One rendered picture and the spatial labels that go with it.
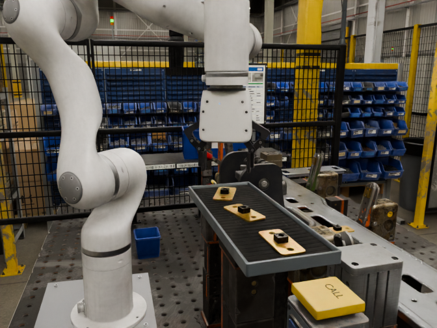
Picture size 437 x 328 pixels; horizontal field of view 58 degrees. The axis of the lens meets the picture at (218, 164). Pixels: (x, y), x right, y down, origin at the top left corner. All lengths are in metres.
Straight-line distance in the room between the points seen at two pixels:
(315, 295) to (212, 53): 0.46
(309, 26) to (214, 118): 1.46
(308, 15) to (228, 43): 1.45
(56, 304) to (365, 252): 0.81
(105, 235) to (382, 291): 0.60
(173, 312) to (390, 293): 0.73
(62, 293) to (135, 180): 0.43
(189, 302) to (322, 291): 0.86
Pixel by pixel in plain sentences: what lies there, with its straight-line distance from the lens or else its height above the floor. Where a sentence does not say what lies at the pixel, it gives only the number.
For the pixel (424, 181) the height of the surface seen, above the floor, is 0.44.
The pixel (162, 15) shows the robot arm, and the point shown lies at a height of 1.51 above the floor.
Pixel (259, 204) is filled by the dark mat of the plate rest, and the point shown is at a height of 1.16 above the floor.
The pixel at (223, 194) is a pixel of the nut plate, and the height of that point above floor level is 1.16.
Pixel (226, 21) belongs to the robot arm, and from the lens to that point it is 0.73.
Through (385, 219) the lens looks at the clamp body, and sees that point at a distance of 1.21.
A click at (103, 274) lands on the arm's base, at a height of 0.94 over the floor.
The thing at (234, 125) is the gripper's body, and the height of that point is 1.30.
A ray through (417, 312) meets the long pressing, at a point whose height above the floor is 1.00.
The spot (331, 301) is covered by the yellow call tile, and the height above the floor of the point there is 1.16.
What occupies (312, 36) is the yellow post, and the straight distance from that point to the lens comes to 2.16.
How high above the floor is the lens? 1.40
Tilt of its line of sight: 13 degrees down
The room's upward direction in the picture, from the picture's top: straight up
